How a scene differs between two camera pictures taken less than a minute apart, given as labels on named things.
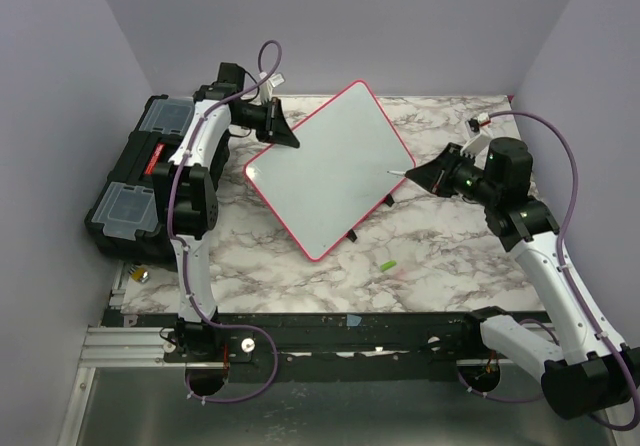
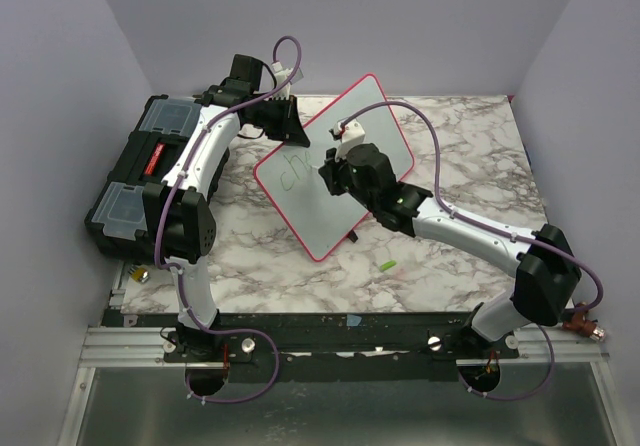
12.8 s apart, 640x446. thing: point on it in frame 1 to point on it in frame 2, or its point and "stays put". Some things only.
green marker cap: (388, 265) stays put
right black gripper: (436, 174) to (330, 171)
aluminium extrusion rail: (125, 347) stays put
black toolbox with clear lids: (123, 219) stays put
